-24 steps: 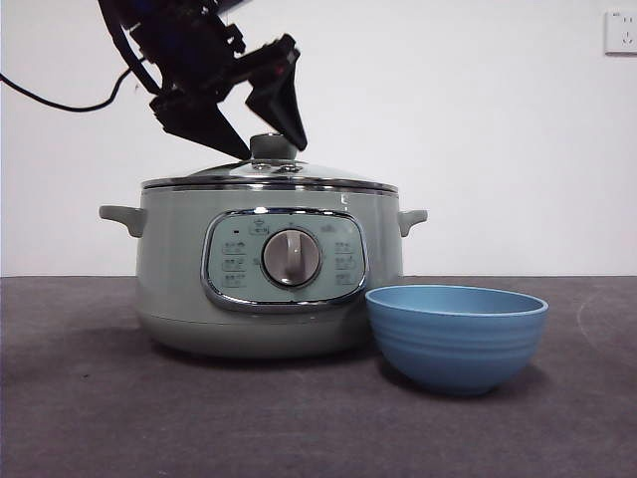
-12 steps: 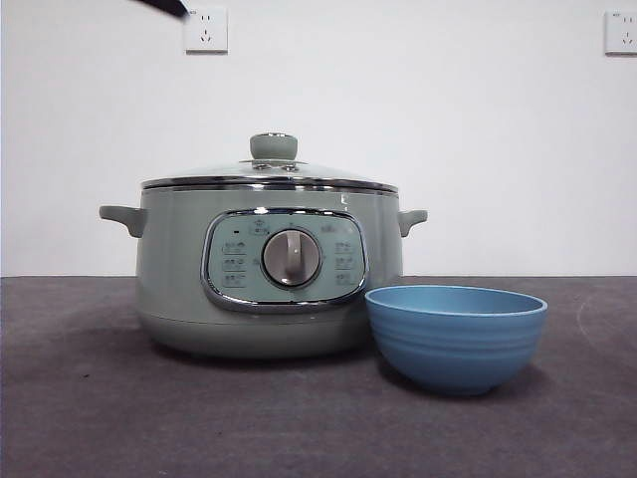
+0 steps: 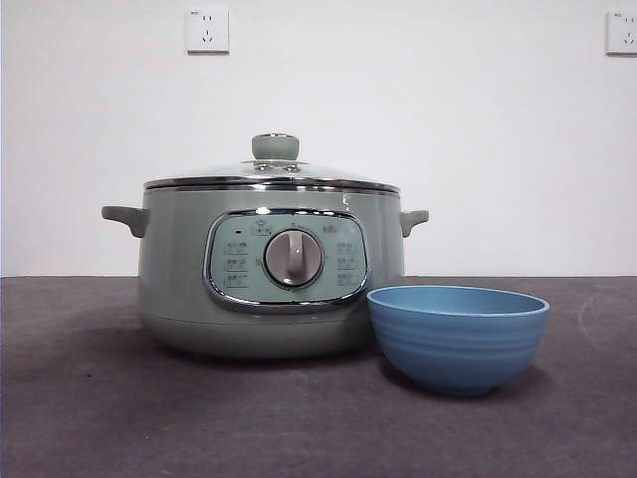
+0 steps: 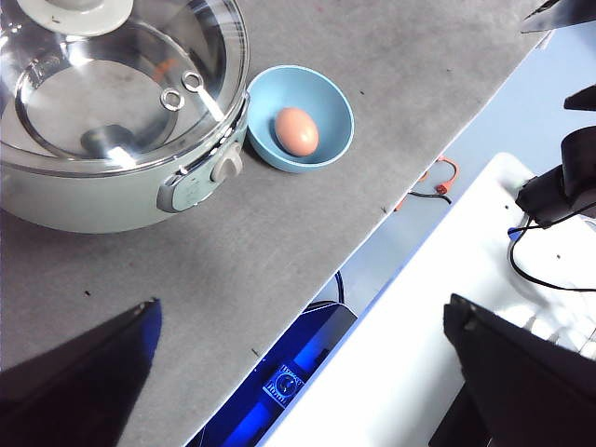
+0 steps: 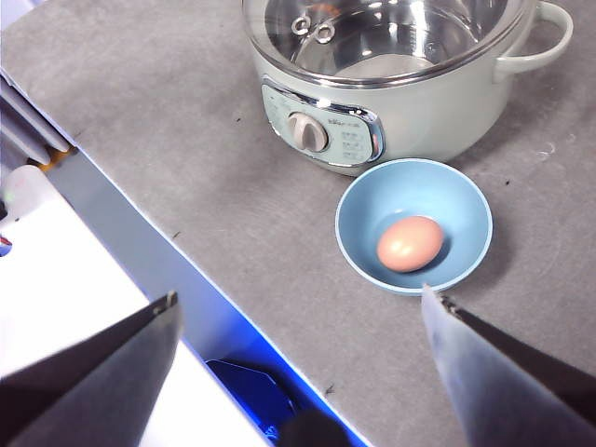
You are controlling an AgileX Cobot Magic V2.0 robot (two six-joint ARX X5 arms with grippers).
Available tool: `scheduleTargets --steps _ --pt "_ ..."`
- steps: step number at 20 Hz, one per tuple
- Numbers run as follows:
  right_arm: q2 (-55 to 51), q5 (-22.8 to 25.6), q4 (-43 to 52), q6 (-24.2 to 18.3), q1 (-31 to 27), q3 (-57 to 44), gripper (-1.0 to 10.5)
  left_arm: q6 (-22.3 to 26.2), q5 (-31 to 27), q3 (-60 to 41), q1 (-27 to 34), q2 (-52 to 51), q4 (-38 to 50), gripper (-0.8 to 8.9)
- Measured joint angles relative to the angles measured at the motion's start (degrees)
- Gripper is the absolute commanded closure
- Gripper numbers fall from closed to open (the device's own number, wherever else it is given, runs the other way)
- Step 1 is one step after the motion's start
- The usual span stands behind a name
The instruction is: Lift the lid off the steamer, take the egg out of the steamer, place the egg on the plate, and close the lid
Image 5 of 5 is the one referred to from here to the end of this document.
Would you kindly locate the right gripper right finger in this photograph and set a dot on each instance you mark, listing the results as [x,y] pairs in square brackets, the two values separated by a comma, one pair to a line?
[512,396]

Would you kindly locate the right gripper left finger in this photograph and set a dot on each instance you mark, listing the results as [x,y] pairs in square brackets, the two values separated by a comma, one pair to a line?
[93,391]

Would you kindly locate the brown egg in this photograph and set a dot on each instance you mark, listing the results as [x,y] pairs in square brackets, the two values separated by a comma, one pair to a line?
[410,244]

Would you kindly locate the dark blue angular plate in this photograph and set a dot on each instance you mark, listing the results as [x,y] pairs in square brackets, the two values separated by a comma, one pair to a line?
[251,396]

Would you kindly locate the pale green electric steamer pot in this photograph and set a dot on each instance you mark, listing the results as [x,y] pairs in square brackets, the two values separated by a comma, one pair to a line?
[442,121]

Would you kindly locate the white rounded device box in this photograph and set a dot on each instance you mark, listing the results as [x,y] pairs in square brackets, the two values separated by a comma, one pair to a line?
[28,191]

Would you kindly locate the blue ribbed bowl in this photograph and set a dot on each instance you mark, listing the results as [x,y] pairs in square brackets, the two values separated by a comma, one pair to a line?
[372,205]

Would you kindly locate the black rounded mount stub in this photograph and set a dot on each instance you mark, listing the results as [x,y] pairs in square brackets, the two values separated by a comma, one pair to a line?
[314,430]

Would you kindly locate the silver aluminium frame rail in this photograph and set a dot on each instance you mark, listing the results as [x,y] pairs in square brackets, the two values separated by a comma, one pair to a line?
[23,121]

